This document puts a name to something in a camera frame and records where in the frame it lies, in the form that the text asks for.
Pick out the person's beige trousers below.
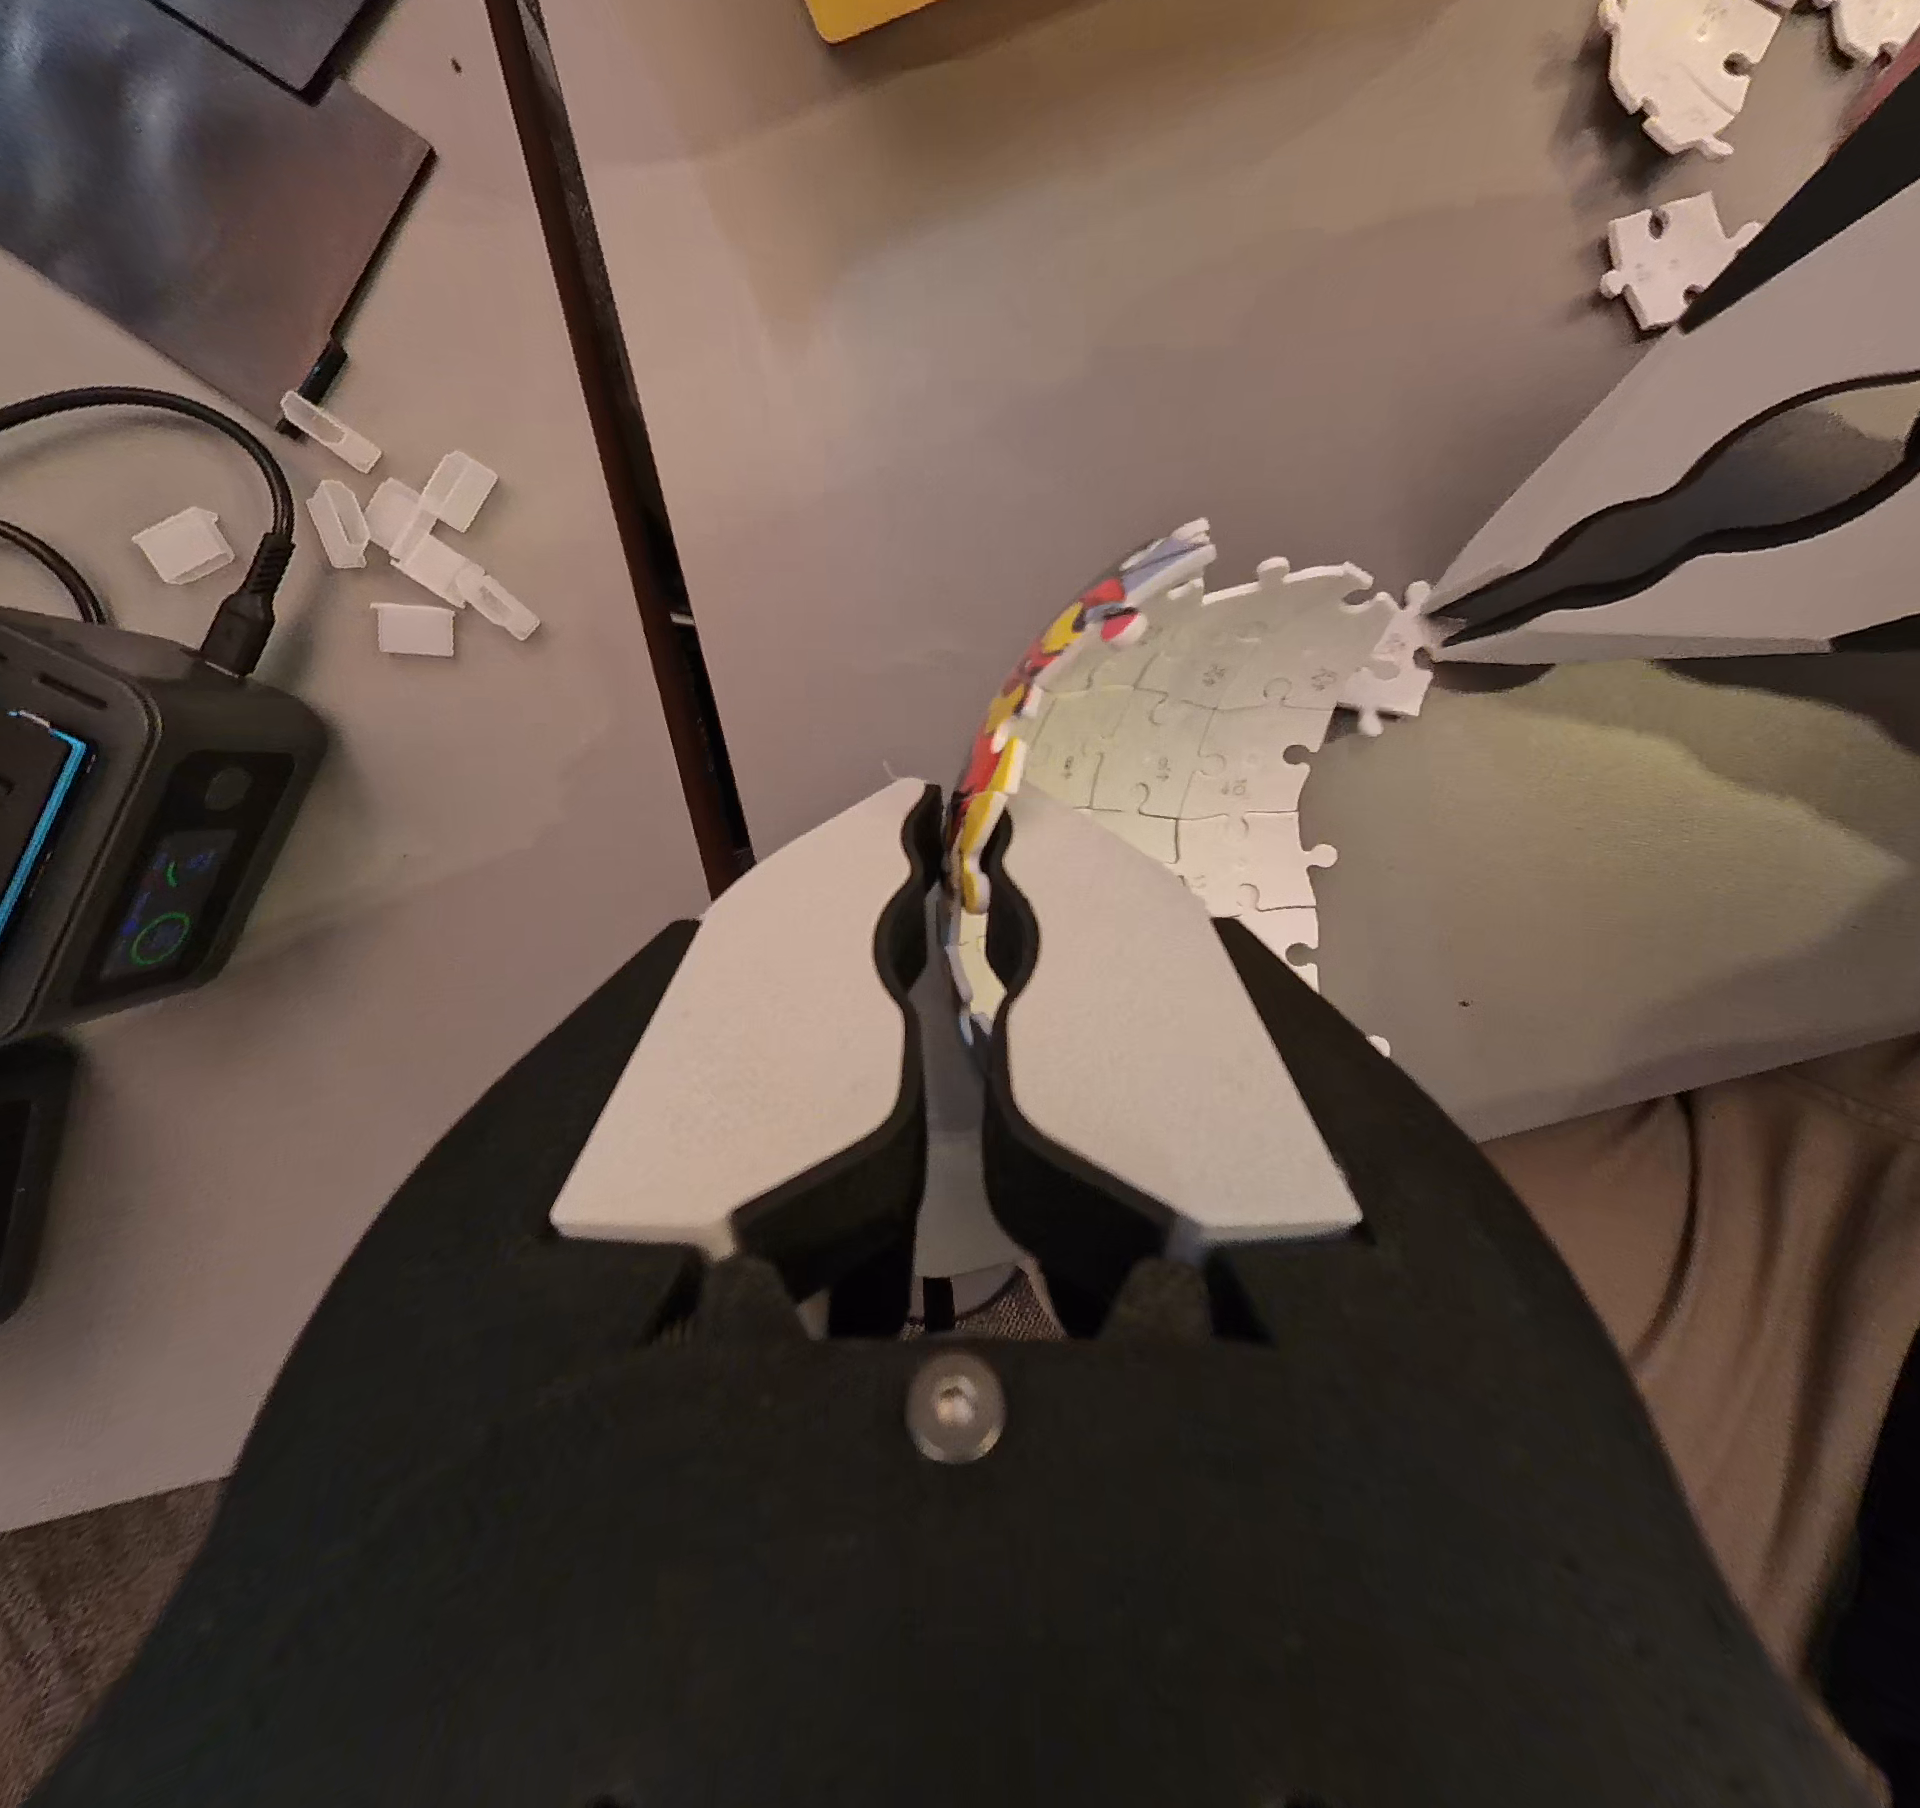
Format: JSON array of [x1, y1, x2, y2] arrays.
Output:
[[1477, 1035, 1920, 1773]]

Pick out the black braided cable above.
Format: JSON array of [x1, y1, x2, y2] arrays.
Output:
[[0, 387, 300, 678]]

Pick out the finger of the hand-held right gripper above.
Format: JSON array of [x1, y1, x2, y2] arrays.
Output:
[[1436, 464, 1920, 670], [1425, 191, 1920, 626]]

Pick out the partly built puzzle ball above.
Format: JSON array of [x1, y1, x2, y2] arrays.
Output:
[[937, 518, 1390, 1063]]

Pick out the single white puzzle piece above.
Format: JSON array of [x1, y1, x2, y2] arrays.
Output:
[[1332, 580, 1440, 740]]

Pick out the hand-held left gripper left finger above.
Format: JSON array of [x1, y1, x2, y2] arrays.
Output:
[[549, 777, 950, 1339]]

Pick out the black power station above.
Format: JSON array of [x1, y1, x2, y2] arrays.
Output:
[[0, 604, 332, 1040]]

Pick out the puzzle pieces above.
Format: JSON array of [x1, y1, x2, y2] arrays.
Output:
[[1593, 0, 1920, 335]]

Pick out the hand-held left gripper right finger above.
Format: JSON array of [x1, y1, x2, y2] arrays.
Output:
[[982, 796, 1365, 1339]]

